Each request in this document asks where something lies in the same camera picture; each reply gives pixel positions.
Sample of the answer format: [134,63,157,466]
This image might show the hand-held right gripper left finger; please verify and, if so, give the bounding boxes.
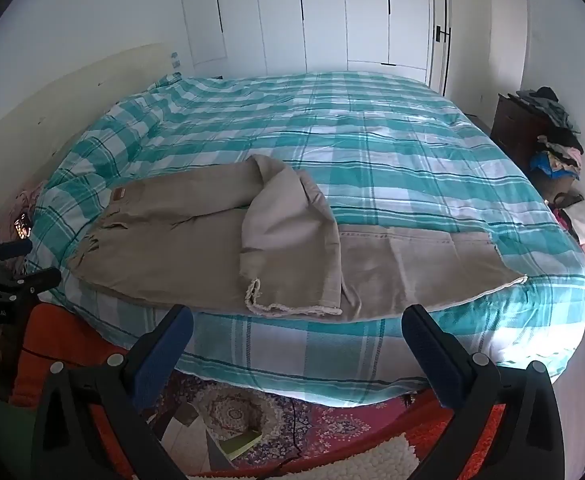
[31,304,194,480]

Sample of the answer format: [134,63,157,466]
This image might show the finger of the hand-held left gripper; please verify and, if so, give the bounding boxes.
[0,239,34,264]
[0,267,62,302]

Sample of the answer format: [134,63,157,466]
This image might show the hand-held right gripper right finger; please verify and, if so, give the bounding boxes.
[401,304,566,480]

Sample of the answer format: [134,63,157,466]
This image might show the beige pants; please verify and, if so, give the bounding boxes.
[66,154,529,320]

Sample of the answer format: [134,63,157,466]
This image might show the pink cloth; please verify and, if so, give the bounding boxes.
[0,181,49,242]

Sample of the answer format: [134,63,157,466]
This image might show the green paper pad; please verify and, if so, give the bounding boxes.
[221,429,264,461]

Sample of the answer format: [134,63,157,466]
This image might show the patterned red carpet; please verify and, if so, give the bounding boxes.
[140,370,426,467]

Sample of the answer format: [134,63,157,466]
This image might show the cream headboard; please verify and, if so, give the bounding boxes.
[0,44,183,221]

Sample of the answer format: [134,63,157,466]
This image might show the teal plaid bedspread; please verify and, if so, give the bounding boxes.
[25,71,585,408]

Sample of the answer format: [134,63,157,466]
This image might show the brown bag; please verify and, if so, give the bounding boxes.
[547,179,584,208]

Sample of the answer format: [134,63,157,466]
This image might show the dark wooden dresser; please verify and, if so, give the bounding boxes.
[490,92,548,171]

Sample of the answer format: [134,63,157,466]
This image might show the pile of clothes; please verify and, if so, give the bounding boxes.
[515,86,585,182]

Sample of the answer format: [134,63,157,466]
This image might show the white wardrobe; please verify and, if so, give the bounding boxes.
[176,0,436,86]

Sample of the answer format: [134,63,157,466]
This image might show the black cable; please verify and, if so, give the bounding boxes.
[271,394,304,477]

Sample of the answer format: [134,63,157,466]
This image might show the white door with black handle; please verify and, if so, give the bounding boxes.
[430,0,454,97]

